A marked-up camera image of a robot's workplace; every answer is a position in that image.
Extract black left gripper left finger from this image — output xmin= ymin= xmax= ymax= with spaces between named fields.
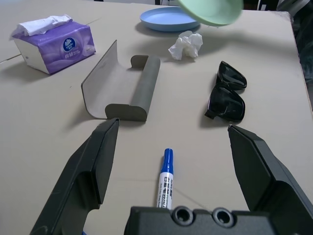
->
xmin=29 ymin=117 xmax=120 ymax=235

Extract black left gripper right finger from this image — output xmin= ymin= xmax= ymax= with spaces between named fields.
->
xmin=227 ymin=124 xmax=313 ymax=235

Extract black sunglasses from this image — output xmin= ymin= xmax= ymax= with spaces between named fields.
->
xmin=204 ymin=60 xmax=247 ymax=123

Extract thick white marker blue cap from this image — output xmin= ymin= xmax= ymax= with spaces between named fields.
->
xmin=154 ymin=148 xmax=175 ymax=211

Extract grey glasses case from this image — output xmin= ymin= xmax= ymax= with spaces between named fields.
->
xmin=81 ymin=40 xmax=161 ymax=122

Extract white tissue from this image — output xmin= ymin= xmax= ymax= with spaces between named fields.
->
xmin=168 ymin=31 xmax=203 ymax=61

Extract green plate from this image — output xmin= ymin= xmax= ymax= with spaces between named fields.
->
xmin=177 ymin=0 xmax=244 ymax=26

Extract purple tissue pack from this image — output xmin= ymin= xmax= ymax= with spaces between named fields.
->
xmin=9 ymin=15 xmax=96 ymax=75

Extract blue plate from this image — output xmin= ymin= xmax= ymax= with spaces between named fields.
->
xmin=139 ymin=6 xmax=201 ymax=32

